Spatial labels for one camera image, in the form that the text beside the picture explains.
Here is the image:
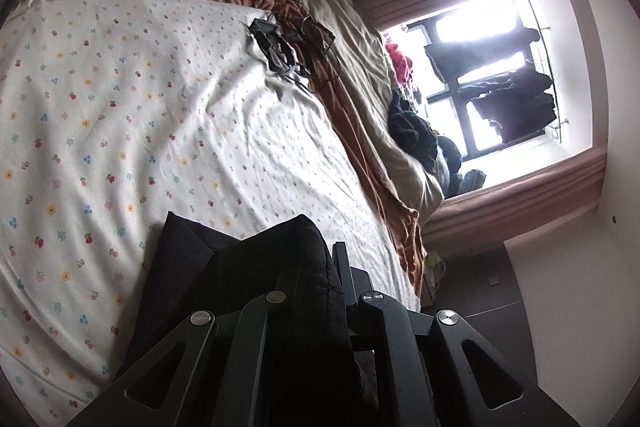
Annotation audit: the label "green yellow packet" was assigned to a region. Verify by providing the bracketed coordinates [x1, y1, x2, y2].
[425, 249, 446, 278]

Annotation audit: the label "black button shirt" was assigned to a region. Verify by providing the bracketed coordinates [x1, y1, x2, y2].
[116, 212, 378, 427]

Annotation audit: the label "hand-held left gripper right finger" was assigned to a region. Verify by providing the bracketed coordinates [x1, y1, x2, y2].
[331, 242, 582, 427]

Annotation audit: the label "dark grey strap device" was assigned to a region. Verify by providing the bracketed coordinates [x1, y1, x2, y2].
[249, 18, 311, 84]

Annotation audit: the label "clothes drying rod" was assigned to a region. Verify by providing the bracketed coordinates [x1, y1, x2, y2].
[527, 0, 569, 142]

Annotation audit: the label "window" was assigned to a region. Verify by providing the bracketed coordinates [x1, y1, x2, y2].
[380, 0, 596, 200]

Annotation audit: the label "hanging dark garment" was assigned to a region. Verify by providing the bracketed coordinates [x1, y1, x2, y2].
[470, 72, 558, 142]
[425, 27, 541, 82]

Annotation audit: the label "dark bags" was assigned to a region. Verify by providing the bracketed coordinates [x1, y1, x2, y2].
[435, 134, 487, 198]

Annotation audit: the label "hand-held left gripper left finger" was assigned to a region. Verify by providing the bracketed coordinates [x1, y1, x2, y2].
[65, 269, 306, 427]

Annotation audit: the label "floral bed sheet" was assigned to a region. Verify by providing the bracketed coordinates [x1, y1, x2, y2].
[0, 0, 423, 423]

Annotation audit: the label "black clothes pile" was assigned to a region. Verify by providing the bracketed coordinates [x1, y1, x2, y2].
[387, 89, 441, 172]

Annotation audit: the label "tangled black cables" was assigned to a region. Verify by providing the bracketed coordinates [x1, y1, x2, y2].
[267, 0, 342, 94]

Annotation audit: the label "red pink cloth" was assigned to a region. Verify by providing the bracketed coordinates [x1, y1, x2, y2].
[382, 32, 416, 88]

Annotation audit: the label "beige duvet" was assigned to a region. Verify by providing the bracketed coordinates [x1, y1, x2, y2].
[300, 0, 446, 215]

